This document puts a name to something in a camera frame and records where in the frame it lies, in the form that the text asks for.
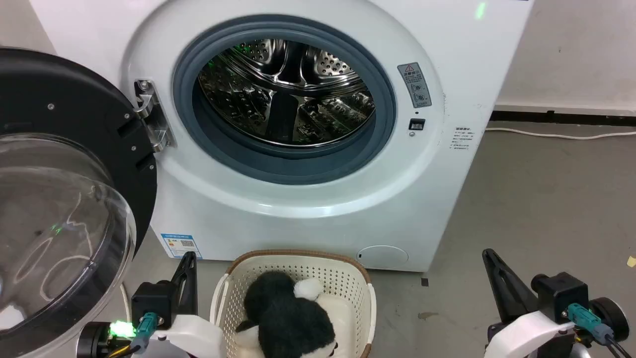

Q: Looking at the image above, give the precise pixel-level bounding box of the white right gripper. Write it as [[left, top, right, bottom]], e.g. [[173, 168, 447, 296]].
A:
[[482, 248, 580, 358]]

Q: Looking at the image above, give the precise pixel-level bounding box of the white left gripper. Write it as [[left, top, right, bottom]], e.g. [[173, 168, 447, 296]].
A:
[[147, 252, 227, 358]]

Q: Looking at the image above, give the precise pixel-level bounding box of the white front-load washing machine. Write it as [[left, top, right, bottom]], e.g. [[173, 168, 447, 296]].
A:
[[30, 0, 535, 273]]

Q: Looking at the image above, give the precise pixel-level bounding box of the black washer door with glass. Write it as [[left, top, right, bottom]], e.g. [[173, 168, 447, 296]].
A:
[[0, 47, 159, 358]]

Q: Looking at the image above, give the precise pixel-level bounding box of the steel washing machine drum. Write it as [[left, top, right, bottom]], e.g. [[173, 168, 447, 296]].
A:
[[198, 39, 376, 148]]

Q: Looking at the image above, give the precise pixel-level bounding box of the blue energy label sticker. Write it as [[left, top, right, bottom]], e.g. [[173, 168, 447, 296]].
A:
[[160, 233, 203, 260]]

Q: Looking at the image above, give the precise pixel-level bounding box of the black white panda plush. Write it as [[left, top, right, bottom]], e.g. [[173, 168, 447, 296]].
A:
[[235, 270, 348, 358]]

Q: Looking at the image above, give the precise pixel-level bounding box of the round white filter cover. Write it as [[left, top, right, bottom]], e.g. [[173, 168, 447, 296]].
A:
[[357, 245, 409, 269]]

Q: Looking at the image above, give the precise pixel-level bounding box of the grey rubber door gasket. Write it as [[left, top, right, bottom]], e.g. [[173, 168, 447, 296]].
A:
[[172, 15, 397, 185]]

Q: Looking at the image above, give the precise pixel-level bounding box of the cream laundry basket brown rim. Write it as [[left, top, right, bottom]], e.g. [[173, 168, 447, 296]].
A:
[[210, 250, 377, 358]]

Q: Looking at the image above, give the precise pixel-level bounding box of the small printed text sticker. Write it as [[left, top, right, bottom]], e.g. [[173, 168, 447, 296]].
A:
[[450, 127, 476, 151]]

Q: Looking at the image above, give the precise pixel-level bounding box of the chrome door hinge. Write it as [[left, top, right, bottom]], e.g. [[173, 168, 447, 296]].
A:
[[133, 79, 177, 153]]

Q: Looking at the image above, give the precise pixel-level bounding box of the black baseboard strip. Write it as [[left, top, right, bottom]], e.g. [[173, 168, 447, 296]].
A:
[[490, 110, 636, 127]]

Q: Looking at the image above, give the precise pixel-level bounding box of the grey warning label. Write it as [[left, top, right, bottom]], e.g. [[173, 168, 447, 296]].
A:
[[397, 62, 432, 109]]

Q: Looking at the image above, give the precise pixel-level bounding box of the teal plug left gripper cable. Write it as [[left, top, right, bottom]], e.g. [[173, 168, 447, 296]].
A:
[[107, 312, 160, 358]]

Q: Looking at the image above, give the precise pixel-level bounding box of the teal plug gripper cable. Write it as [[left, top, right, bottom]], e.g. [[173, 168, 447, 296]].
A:
[[567, 303, 636, 358], [107, 312, 160, 358]]

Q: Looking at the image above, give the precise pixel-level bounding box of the teal plug right gripper cable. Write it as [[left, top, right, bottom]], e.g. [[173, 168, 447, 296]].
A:
[[567, 303, 636, 358]]

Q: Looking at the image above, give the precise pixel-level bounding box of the white floor cable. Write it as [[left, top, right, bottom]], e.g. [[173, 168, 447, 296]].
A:
[[485, 127, 636, 140]]

